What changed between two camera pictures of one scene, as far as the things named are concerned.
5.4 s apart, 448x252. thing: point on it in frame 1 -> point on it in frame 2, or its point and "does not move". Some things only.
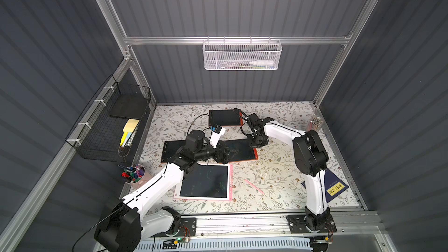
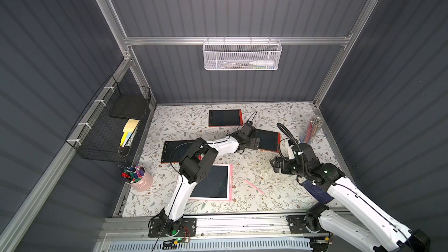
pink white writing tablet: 206,182 does not move
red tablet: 239,150 -> 269,140
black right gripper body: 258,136 -> 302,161
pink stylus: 255,186 does not move
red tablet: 225,117 does not move
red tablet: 170,148 does not move
